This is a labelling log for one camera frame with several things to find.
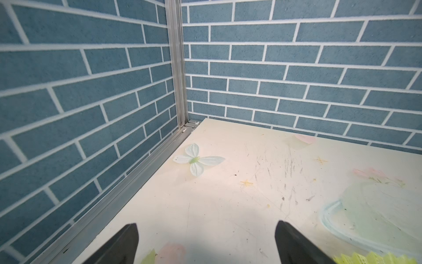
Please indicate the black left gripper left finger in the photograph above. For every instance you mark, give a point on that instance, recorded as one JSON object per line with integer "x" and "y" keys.
{"x": 120, "y": 249}

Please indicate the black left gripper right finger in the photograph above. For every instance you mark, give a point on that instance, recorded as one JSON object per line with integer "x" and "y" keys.
{"x": 295, "y": 248}

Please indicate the yellow-green shuttlecock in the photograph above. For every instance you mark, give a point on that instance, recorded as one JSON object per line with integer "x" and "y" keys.
{"x": 373, "y": 258}

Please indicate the aluminium table edge rail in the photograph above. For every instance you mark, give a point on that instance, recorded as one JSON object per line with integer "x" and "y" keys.
{"x": 67, "y": 248}

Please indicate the aluminium corner frame post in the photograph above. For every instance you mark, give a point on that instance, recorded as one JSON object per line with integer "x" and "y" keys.
{"x": 176, "y": 45}

